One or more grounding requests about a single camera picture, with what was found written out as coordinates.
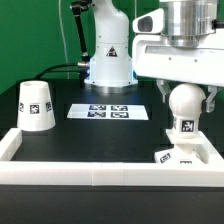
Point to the white marker sheet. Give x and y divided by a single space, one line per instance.
107 112

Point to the white U-shaped frame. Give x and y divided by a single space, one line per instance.
103 174

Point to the white lamp bulb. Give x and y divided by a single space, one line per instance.
185 102

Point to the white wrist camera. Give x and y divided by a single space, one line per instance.
150 23

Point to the white lamp base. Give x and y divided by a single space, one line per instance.
183 150

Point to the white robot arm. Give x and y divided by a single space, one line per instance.
181 41

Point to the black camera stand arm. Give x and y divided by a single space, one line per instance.
77 7

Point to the white lamp shade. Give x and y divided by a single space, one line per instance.
35 109

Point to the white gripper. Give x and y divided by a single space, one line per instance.
153 57

